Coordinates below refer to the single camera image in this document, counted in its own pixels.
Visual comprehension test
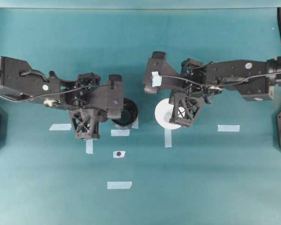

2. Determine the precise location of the blue tape on camera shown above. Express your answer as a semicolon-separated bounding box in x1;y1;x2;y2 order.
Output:
151;71;162;87

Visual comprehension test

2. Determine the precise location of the light blue tape strip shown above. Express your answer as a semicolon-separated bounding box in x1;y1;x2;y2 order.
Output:
86;139;93;154
131;117;139;129
107;181;133;189
49;124;72;131
218;125;240;132
164;129;172;148
111;129;130;136

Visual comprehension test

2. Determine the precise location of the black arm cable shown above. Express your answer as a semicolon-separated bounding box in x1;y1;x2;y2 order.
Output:
158;72;281;88
0;84;99;102

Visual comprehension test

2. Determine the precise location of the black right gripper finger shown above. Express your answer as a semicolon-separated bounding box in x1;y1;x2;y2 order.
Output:
169;90;203;128

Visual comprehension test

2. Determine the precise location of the tape piece with dark dot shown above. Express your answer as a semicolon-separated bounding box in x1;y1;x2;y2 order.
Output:
113;151;126;158

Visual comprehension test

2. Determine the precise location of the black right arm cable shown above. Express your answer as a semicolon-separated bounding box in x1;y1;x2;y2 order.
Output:
158;72;281;88

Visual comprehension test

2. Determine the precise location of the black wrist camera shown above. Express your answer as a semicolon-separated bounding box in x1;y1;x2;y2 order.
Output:
88;75;124;120
143;52;184;94

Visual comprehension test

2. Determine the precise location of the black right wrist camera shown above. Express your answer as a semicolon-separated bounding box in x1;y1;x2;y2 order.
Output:
143;52;184;94

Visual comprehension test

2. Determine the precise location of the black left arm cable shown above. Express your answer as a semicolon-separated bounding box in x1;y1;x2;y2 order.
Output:
0;84;99;102

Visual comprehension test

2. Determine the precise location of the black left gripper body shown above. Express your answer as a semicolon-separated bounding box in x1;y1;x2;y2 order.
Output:
48;73;107;122

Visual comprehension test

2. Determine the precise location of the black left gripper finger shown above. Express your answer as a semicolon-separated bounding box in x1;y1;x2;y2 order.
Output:
68;109;100;140

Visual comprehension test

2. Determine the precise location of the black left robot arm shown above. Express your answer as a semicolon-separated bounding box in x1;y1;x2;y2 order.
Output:
0;57;109;140

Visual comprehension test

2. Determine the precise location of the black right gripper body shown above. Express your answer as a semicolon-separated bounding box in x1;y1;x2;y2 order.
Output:
175;59;222;103

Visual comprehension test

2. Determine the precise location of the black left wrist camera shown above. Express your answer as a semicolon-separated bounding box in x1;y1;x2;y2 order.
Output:
88;75;124;120

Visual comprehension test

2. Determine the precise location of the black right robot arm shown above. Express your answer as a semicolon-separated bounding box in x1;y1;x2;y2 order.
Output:
169;57;281;127

